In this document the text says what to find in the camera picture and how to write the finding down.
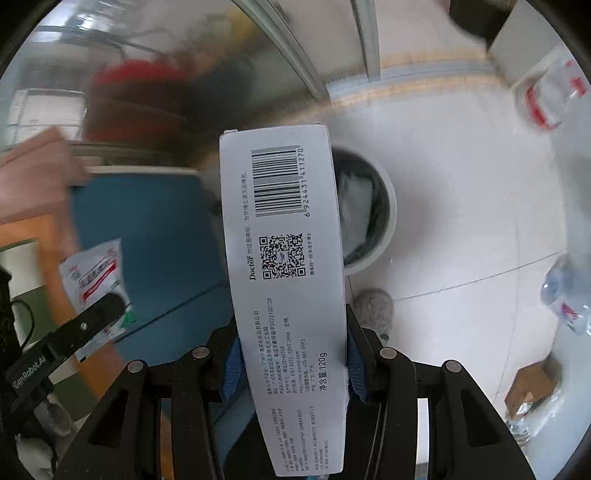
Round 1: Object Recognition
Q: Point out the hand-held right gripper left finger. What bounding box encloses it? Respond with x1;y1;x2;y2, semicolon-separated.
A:
54;318;241;480

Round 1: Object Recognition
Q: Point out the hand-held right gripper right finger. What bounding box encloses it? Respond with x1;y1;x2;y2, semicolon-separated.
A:
344;305;539;480

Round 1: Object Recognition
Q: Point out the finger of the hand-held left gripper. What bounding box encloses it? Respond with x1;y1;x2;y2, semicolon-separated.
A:
44;292;131;360

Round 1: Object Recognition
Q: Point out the long white toothpaste box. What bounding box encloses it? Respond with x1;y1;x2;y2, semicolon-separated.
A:
218;122;349;478

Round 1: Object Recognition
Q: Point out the white trash bin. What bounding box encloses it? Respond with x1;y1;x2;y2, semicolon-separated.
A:
330;144;398;276

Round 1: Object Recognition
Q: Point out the grey fuzzy slipper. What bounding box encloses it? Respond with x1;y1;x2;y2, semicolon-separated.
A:
353;288;395;342

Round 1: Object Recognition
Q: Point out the green checkered tablecloth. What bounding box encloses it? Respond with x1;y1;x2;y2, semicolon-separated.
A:
0;215;121;402

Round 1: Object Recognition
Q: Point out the pink cloth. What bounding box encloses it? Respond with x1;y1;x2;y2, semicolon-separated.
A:
0;127;90;252

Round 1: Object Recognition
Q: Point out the brown cardboard box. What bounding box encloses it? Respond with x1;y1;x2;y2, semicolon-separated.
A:
505;355;561;421

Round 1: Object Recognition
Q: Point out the red bag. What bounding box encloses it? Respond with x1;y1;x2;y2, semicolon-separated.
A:
85;60;185;153

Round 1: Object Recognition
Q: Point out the clear red-label plastic bottle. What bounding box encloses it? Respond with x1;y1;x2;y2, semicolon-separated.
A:
515;58;591;134
540;254;591;335

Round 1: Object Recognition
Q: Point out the frosted glass sliding door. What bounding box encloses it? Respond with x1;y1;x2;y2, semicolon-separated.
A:
0;0;333;160

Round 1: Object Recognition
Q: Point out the yellow bag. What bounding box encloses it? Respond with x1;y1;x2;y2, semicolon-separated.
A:
210;11;266;65

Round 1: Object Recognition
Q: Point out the white carton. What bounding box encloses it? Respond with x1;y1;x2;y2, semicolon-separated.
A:
487;14;568;88

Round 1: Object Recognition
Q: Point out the dark bag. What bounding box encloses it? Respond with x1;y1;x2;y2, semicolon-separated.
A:
450;0;532;47

